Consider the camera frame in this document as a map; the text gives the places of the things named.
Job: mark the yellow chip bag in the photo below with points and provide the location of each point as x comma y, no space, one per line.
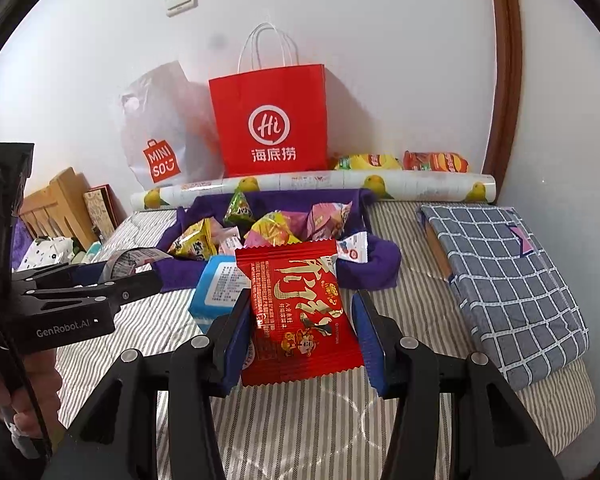
367,162

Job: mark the pink yellow snack packet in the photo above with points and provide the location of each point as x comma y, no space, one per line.
275,227

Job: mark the small silver snack packet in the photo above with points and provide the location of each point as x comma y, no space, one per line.
130,260

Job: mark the clear plastic packet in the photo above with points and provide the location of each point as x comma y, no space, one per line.
355,247

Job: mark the red paper shopping bag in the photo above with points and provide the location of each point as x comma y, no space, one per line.
270,110

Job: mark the folded grey plaid cloth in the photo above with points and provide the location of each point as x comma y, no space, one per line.
505,285

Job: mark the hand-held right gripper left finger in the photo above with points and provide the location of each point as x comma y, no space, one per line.
237,342

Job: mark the purple towel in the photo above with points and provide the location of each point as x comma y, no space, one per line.
380,265

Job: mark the panda print cloth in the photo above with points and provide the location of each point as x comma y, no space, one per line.
45,252

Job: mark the small pink candy packet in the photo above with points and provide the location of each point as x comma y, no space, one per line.
227,242

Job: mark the blue cardboard box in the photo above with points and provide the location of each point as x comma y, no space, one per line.
217,285

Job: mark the teal white small box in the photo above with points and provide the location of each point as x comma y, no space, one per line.
92,252

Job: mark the green snack packet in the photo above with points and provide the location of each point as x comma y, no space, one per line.
240,208

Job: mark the red snack packet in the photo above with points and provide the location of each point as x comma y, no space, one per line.
295,320

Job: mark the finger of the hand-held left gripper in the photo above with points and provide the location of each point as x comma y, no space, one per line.
90,269
130,291

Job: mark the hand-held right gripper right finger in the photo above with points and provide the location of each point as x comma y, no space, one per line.
372,342

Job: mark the patterned hardcover book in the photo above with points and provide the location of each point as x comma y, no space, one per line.
97,210

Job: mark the brown wooden door frame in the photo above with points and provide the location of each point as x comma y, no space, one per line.
505,60

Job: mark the wooden headboard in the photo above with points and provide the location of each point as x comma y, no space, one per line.
55,200

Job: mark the orange chip bag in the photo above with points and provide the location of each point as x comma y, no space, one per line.
437,162

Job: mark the person's left hand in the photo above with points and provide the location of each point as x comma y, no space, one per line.
42,395

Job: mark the white plastic shopping bag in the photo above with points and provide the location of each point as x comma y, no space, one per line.
170,110

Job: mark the purple fabric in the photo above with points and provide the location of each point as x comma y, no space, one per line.
20,245

